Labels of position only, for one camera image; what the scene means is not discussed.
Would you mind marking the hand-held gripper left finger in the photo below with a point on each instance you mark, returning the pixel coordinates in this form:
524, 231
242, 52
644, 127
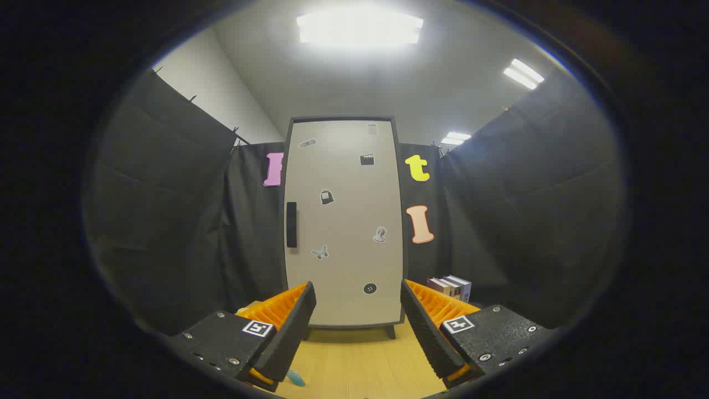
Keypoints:
293, 332

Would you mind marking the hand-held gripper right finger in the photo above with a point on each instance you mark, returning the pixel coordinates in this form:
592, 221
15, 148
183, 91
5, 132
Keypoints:
426, 332

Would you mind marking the blue and white tube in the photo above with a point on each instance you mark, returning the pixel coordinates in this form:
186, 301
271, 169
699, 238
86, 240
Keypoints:
296, 378

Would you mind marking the dark grey cabinet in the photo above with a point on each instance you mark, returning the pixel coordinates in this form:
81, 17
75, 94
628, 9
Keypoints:
391, 331

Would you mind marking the pale-spined book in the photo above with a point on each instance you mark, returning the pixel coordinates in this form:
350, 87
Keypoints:
450, 286

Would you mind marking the blue and white book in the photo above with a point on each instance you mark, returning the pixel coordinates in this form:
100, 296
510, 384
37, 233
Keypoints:
463, 288

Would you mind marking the black backdrop cloth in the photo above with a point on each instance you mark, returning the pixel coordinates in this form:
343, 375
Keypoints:
166, 194

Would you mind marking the large ceiling light panel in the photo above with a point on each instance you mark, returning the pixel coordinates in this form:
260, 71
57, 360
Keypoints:
360, 27

